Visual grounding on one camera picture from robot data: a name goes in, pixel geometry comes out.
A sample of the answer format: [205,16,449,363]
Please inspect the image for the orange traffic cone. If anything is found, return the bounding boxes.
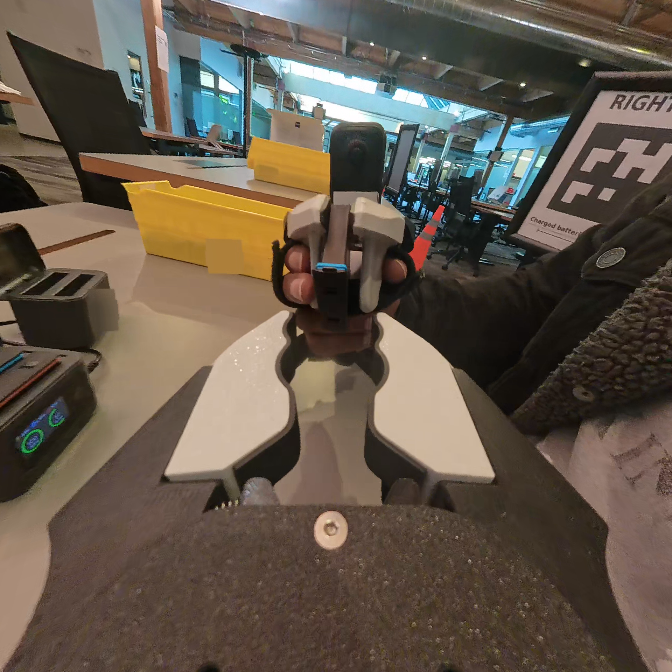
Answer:
[408,205,448,273]

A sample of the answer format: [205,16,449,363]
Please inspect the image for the white cardboard box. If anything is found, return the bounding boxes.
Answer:
[270,108,325,154]

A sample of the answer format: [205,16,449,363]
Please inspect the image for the wooden pillar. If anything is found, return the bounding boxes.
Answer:
[140,0,170,133]

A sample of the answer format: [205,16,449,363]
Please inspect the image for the black battery charger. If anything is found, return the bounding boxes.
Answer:
[0,223,120,351]
[0,345,98,504]

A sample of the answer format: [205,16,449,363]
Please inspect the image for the person's right forearm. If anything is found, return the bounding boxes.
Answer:
[394,174,672,417]

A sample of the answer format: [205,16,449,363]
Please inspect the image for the black backpack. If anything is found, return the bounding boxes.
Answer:
[0,165,49,212]

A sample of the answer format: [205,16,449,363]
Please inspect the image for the black office chair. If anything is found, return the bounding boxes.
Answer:
[6,32,154,212]

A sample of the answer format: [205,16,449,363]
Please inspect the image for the row of office desks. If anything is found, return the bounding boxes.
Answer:
[415,158,516,249]

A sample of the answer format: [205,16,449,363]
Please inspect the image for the wooden table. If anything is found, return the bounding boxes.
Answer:
[79,153,317,212]

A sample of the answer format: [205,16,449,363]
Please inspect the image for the red-edged black battery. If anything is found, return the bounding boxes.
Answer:
[0,357,65,411]

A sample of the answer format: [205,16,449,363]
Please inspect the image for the black framed sign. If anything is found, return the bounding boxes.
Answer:
[506,72,672,259]

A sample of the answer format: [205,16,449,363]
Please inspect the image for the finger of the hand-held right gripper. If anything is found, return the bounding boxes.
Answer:
[350,197,409,317]
[284,195,336,314]

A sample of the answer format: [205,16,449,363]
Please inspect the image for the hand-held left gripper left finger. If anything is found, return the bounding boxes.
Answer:
[165,310,301,487]

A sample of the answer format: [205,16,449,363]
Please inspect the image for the person's right hand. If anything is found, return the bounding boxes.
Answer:
[275,240,413,364]

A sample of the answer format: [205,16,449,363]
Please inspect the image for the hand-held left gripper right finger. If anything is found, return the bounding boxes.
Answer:
[368,312,497,487]

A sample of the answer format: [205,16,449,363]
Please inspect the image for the person's dark fleece jacket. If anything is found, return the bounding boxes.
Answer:
[510,258,672,438]

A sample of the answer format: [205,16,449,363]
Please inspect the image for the yellow plastic bin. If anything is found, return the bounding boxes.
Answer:
[123,179,296,283]
[247,137,333,198]

